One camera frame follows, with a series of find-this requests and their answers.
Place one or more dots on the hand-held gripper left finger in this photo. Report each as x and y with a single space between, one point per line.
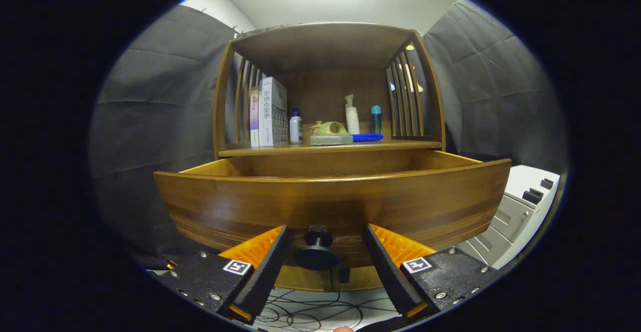
268 272

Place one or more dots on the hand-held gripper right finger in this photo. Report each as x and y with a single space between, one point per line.
390 272

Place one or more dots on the black drawer knob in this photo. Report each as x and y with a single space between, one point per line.
316 254

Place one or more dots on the wooden cabinet door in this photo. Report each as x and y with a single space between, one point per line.
365 278
300 278

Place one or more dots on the wooden countertop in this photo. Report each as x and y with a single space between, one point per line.
400 145

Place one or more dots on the white drawer unit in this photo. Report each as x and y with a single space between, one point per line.
516 212

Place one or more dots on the brown wooden cabinet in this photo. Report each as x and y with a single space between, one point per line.
325 46

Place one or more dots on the folded blue cloth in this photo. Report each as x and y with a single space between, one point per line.
368 137

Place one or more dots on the white bottle with blue cap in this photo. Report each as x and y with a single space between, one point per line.
296 129

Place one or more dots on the clear blue bottle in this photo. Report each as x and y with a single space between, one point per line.
376 119

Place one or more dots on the yellow lidded teacup with saucer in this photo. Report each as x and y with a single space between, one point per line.
316 125

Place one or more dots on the thin pink book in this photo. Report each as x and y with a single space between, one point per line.
254 116

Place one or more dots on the white pump bottle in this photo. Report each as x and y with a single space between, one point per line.
352 119

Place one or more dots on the white patterned book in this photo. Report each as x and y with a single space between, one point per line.
273 111

